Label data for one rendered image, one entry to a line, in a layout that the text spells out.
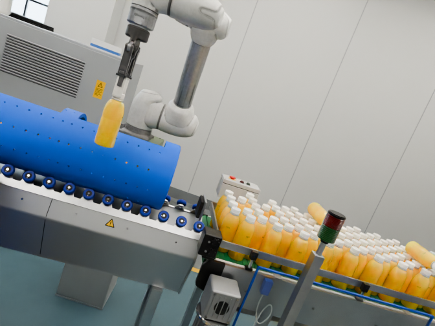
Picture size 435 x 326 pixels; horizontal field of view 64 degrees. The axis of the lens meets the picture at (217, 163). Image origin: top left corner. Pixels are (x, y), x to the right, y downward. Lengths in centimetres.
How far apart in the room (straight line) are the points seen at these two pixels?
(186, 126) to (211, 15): 92
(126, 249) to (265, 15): 335
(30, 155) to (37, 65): 193
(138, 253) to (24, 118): 66
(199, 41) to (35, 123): 83
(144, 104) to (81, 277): 111
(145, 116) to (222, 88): 228
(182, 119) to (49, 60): 158
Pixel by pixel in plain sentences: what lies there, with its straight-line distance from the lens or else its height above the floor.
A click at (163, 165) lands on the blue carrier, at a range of 134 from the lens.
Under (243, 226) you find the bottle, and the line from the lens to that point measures 139.
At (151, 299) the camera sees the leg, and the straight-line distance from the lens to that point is 163.
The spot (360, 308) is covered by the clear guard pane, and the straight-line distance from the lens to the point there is 162.
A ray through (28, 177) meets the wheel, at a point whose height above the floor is 96.
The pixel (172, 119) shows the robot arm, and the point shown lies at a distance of 197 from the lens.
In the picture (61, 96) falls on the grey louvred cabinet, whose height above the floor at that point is 99.
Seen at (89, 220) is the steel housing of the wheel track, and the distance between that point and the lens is 144.
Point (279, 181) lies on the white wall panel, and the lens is 440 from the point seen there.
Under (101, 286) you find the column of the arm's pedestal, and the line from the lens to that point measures 234.
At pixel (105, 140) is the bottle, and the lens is 123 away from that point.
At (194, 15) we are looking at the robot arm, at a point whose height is 169.
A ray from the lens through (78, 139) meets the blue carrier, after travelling 136.
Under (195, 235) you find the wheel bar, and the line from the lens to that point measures 145.
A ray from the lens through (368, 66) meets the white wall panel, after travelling 452.
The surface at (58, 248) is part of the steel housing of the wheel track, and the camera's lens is 157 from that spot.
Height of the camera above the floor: 152
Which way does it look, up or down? 12 degrees down
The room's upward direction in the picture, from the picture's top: 21 degrees clockwise
